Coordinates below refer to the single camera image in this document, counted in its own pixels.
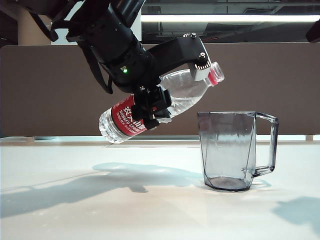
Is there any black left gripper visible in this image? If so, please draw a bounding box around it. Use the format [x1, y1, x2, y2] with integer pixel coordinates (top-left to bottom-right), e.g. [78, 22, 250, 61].
[109, 49, 174, 131]

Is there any clear water bottle red label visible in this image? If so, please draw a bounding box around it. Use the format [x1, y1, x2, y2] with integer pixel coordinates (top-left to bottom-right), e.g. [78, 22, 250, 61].
[98, 61, 226, 145]

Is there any brown desk partition panel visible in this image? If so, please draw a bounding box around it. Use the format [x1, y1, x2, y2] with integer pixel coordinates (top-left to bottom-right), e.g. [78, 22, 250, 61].
[0, 43, 320, 138]

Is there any long white ceiling light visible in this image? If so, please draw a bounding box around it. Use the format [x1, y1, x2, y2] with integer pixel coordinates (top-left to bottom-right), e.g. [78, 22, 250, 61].
[141, 14, 320, 23]

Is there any beige building pillar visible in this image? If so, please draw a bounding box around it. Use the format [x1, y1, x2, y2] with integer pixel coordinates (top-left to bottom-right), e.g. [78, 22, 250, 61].
[16, 9, 52, 46]

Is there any white desk cable slot cover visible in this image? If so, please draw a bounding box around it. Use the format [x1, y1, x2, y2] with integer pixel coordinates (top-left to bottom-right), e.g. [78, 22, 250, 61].
[104, 141, 202, 149]

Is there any black camera cable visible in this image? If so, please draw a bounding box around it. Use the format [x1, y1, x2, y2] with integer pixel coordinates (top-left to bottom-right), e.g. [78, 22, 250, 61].
[81, 44, 115, 95]

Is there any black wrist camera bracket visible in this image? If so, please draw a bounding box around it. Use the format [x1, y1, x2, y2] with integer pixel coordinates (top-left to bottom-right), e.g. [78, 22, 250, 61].
[146, 33, 213, 80]

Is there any silver finned wrist camera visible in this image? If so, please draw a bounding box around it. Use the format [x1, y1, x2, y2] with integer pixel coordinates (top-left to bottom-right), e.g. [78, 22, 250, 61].
[194, 59, 211, 82]

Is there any grey transparent plastic handled cup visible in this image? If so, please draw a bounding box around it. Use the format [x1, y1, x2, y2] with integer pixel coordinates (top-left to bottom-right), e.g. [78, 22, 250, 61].
[197, 111, 280, 193]

